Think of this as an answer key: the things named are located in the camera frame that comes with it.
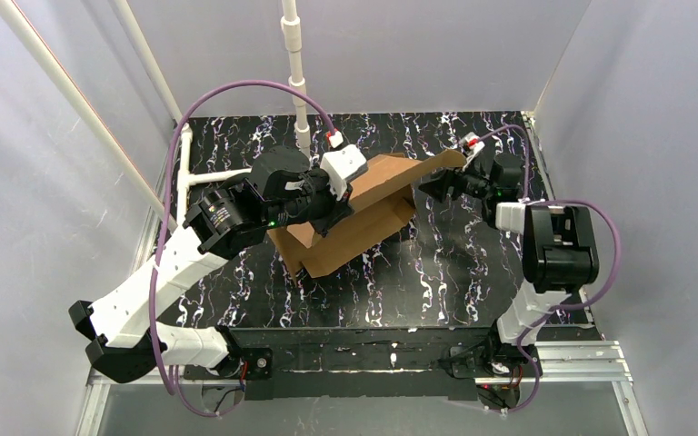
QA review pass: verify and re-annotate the brown cardboard box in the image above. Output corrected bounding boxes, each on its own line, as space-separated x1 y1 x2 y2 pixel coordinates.
268 150 466 278

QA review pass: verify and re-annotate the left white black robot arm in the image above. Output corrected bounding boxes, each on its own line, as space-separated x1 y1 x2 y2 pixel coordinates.
69 145 368 383

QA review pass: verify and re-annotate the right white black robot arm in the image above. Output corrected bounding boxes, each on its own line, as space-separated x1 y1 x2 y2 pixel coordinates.
419 154 599 368

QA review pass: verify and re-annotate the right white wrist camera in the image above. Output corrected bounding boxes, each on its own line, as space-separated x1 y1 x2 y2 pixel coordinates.
457 132 485 170

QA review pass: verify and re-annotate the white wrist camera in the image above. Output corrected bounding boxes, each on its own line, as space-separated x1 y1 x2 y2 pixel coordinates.
457 132 485 170
320 144 368 200

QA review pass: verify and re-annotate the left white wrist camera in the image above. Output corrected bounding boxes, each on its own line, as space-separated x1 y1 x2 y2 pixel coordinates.
320 144 368 200

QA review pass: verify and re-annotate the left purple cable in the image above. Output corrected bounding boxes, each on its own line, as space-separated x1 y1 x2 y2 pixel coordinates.
147 79 341 419

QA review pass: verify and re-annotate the purple cable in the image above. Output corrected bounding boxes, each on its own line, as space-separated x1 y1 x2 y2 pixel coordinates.
472 124 623 414
147 79 341 419

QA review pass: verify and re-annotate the white pvc pipe frame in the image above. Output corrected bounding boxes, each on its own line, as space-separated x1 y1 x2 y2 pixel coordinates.
0 0 314 230

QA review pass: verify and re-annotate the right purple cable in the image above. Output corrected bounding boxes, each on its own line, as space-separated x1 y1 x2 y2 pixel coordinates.
472 124 623 414

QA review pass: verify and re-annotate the aluminium rail base frame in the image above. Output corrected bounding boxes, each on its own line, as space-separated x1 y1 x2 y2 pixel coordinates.
77 111 652 436

